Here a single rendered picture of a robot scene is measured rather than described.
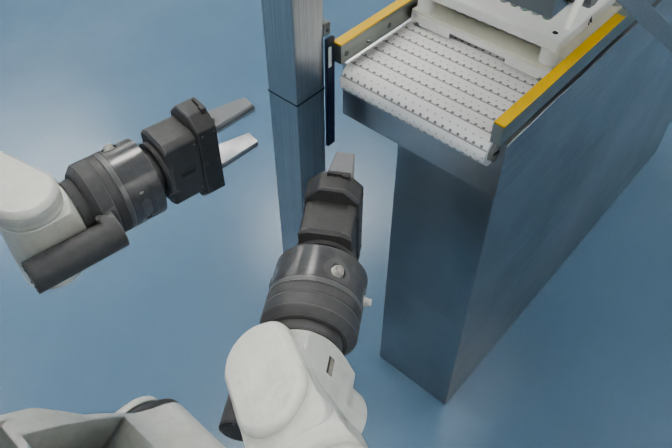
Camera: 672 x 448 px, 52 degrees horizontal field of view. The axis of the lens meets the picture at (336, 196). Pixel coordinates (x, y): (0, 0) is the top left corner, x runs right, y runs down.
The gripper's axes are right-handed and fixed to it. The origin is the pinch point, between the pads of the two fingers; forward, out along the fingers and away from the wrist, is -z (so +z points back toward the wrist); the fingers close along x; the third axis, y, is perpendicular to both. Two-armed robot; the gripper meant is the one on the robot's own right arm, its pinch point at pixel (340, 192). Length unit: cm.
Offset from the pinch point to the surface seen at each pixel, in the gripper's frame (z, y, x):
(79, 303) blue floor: -44, -77, 100
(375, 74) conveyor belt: -31.6, -0.1, 7.3
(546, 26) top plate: -36.7, 22.8, 0.1
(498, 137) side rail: -18.5, 17.2, 5.6
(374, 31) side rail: -38.9, -1.3, 4.9
